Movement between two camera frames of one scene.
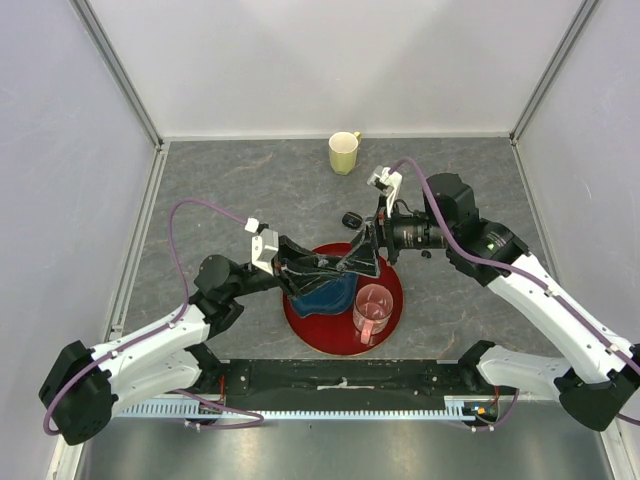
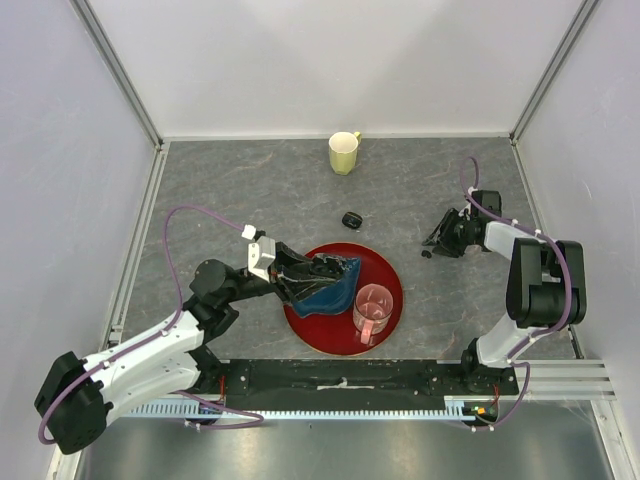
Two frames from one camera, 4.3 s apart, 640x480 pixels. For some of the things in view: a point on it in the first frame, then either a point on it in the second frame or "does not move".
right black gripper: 366,261 to 448,217
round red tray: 336,332 does not move
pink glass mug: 372,310 does not move
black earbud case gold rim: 351,220 does not move
